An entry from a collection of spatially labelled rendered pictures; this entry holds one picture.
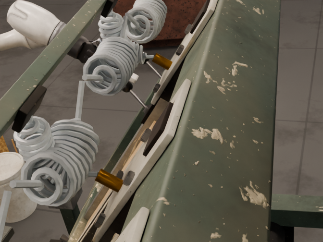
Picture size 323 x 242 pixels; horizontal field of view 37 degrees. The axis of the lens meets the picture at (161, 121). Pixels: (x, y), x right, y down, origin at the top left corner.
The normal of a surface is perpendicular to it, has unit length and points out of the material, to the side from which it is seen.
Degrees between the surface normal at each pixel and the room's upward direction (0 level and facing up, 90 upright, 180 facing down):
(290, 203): 0
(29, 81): 35
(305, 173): 0
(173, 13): 90
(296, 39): 0
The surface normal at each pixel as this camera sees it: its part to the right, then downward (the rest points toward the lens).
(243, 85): 0.44, -0.66
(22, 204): 0.72, 0.34
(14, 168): -0.14, -0.82
